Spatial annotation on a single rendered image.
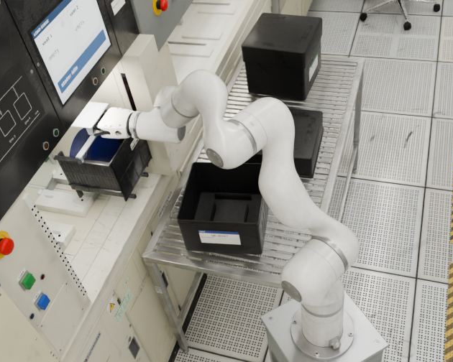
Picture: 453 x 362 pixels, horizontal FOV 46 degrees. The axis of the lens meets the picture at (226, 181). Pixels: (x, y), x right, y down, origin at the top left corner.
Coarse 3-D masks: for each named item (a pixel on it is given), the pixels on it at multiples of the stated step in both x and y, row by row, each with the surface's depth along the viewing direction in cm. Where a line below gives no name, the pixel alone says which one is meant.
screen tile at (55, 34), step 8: (64, 16) 134; (56, 24) 132; (48, 32) 129; (56, 32) 132; (64, 32) 135; (40, 40) 127; (48, 40) 130; (56, 40) 132; (72, 40) 138; (48, 48) 130; (64, 48) 136; (72, 48) 139; (64, 56) 136; (72, 56) 139; (56, 64) 134; (64, 64) 137; (56, 72) 134
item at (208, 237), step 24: (192, 168) 194; (216, 168) 196; (240, 168) 194; (192, 192) 195; (216, 192) 202; (240, 192) 204; (192, 216) 196; (216, 216) 198; (240, 216) 196; (264, 216) 186; (192, 240) 185; (216, 240) 182; (240, 240) 180; (264, 240) 188
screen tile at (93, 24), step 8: (80, 0) 139; (72, 8) 137; (80, 8) 140; (88, 8) 143; (72, 16) 137; (80, 16) 140; (96, 16) 147; (72, 24) 138; (88, 24) 144; (96, 24) 148; (80, 32) 141; (88, 32) 145; (80, 40) 142
